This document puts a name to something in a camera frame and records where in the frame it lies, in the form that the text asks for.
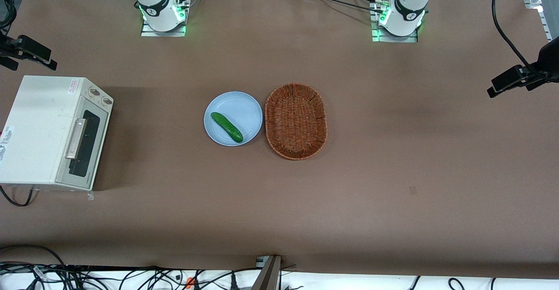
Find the light blue plate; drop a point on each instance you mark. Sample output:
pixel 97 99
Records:
pixel 244 111

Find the aluminium frame profile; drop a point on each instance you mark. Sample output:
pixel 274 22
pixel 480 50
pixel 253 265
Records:
pixel 539 6

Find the dark camera stand pole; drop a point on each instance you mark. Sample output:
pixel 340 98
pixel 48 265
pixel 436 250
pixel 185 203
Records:
pixel 268 277

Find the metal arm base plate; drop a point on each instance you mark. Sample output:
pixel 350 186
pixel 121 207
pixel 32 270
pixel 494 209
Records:
pixel 150 33
pixel 393 39

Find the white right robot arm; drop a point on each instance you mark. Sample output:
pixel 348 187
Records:
pixel 157 1

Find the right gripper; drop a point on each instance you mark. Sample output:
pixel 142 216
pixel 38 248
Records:
pixel 18 46

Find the green cucumber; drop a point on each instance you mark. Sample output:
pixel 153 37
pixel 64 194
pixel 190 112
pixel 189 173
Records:
pixel 227 127

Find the white toaster oven body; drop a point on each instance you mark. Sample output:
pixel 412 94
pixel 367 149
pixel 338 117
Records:
pixel 35 128

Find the brown wicker basket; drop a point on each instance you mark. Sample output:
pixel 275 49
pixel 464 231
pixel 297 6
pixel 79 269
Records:
pixel 295 122

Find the round beige oven knob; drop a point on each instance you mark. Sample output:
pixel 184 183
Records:
pixel 106 101
pixel 94 91

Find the clear tape strip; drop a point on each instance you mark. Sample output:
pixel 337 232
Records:
pixel 90 195

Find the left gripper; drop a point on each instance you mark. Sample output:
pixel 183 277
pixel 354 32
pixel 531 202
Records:
pixel 538 71

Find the grey oven door with window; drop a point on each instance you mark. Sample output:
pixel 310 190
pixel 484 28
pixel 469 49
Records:
pixel 89 150

